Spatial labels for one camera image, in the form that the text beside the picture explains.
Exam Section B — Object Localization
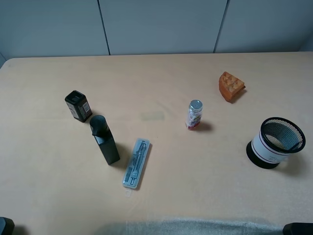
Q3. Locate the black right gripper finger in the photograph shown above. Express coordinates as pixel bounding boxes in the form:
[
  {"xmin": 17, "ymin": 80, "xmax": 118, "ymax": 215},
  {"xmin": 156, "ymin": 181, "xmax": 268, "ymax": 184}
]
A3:
[{"xmin": 283, "ymin": 222, "xmax": 313, "ymax": 235}]

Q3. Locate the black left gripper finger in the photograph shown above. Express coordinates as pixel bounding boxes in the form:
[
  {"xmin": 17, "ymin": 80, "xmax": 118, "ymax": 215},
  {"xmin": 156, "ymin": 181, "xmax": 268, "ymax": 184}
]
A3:
[{"xmin": 0, "ymin": 217, "xmax": 15, "ymax": 235}]

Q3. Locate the black Mentholatum pump bottle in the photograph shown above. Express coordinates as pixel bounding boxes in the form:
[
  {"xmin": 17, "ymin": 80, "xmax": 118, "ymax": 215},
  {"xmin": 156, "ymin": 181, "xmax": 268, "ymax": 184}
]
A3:
[{"xmin": 89, "ymin": 115, "xmax": 120, "ymax": 165}]

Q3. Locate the black mesh pen holder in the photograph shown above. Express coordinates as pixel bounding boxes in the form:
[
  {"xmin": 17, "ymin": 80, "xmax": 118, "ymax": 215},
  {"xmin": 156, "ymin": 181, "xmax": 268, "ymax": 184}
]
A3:
[{"xmin": 246, "ymin": 117, "xmax": 306, "ymax": 169}]

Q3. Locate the clear blue compass case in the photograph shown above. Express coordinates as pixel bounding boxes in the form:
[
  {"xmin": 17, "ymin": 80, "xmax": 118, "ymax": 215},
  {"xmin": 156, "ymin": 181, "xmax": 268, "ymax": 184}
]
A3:
[{"xmin": 122, "ymin": 138, "xmax": 150, "ymax": 189}]

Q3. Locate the small black labelled box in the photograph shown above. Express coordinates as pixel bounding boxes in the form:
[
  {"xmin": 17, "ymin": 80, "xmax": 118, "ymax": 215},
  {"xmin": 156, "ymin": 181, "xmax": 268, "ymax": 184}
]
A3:
[{"xmin": 65, "ymin": 90, "xmax": 92, "ymax": 122}]

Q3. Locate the metal drawing compass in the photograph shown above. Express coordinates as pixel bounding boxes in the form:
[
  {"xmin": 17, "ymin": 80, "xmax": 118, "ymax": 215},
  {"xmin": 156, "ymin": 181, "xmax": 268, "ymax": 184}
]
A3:
[{"xmin": 131, "ymin": 141, "xmax": 147, "ymax": 188}]

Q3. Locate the small silver-capped candy bottle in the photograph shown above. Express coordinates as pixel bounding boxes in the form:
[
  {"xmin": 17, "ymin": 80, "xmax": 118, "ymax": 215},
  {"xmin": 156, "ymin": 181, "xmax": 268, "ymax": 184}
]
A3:
[{"xmin": 185, "ymin": 99, "xmax": 203, "ymax": 130}]

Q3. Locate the orange waffle piece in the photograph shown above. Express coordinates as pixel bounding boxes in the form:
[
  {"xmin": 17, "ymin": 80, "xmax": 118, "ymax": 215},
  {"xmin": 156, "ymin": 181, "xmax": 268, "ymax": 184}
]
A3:
[{"xmin": 219, "ymin": 71, "xmax": 246, "ymax": 102}]

